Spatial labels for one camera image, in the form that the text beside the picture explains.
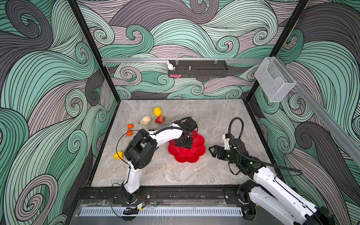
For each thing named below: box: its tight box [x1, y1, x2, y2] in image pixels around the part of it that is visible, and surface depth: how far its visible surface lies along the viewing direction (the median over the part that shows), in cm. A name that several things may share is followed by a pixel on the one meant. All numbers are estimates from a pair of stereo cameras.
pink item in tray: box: [169, 74, 182, 78], surface depth 92 cm
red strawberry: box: [154, 115, 166, 124], surface depth 106 cm
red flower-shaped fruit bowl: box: [167, 130, 206, 163], surface depth 89 cm
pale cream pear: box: [139, 115, 152, 126], surface depth 103 cm
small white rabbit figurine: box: [166, 60, 176, 71], surface depth 87 cm
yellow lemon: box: [153, 106, 162, 117], surface depth 112 cm
